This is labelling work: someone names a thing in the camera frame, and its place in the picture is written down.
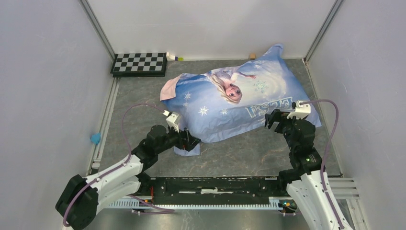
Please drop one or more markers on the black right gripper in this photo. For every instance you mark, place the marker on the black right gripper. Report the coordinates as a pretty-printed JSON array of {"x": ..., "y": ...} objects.
[{"x": 276, "y": 115}]

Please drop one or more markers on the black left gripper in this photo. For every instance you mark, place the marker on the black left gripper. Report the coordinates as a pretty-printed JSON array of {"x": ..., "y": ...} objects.
[{"x": 189, "y": 141}]

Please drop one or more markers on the blue and pink printed pillowcase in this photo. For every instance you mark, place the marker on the blue and pink printed pillowcase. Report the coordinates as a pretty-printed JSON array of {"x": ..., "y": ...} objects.
[{"x": 226, "y": 102}]

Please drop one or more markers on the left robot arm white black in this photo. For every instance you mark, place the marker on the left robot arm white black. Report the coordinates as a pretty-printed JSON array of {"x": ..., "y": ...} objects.
[{"x": 84, "y": 197}]

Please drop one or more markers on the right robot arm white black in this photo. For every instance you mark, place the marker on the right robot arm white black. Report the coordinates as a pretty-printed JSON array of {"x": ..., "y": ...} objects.
[{"x": 307, "y": 181}]

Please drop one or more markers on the small white block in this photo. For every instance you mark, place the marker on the small white block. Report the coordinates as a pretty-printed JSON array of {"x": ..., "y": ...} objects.
[{"x": 170, "y": 56}]

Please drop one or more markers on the black white checkerboard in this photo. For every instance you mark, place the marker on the black white checkerboard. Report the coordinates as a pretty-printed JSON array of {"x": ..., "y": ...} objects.
[{"x": 139, "y": 65}]

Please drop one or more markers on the small blue object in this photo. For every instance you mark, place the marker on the small blue object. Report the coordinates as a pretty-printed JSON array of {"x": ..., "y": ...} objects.
[{"x": 95, "y": 138}]

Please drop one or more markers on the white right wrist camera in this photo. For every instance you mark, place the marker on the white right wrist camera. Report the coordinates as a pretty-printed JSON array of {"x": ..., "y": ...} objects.
[{"x": 301, "y": 110}]

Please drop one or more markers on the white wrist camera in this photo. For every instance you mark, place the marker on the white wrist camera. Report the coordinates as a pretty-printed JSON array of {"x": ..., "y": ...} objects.
[
  {"x": 173, "y": 120},
  {"x": 301, "y": 110}
]

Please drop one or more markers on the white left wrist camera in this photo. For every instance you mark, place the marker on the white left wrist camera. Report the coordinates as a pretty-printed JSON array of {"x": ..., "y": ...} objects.
[{"x": 173, "y": 120}]

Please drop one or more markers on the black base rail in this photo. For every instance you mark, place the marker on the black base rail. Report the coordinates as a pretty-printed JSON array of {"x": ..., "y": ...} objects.
[{"x": 235, "y": 190}]

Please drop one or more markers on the white toothed cable duct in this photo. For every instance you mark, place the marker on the white toothed cable duct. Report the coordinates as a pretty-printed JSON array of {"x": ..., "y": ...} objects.
[{"x": 272, "y": 204}]

